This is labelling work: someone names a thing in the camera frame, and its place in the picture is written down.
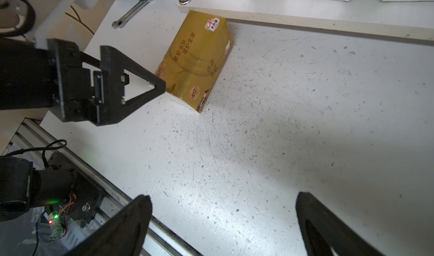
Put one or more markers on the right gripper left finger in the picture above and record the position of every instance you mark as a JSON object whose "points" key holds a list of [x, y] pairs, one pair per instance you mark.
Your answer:
{"points": [[123, 235]]}

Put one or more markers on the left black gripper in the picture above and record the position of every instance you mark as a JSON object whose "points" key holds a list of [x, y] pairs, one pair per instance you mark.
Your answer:
{"points": [[106, 102]]}

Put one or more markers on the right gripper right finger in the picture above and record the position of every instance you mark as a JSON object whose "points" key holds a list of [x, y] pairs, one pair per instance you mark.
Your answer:
{"points": [[324, 234]]}

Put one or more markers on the gold tissue pack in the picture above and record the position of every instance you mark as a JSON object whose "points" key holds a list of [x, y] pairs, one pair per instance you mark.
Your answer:
{"points": [[196, 57]]}

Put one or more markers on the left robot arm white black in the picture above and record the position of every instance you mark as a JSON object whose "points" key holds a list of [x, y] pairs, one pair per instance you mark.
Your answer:
{"points": [[38, 71]]}

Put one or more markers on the white two-tier shelf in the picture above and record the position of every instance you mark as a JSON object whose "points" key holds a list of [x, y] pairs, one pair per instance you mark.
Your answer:
{"points": [[411, 20]]}

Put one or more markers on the silver combination wrench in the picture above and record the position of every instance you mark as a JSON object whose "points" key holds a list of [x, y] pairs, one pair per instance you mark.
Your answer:
{"points": [[120, 23]]}

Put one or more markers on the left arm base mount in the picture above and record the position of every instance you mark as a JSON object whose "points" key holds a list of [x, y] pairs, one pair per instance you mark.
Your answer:
{"points": [[86, 193]]}

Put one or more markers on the aluminium front rail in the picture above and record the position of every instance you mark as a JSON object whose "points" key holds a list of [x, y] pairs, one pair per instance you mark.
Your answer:
{"points": [[55, 204]]}

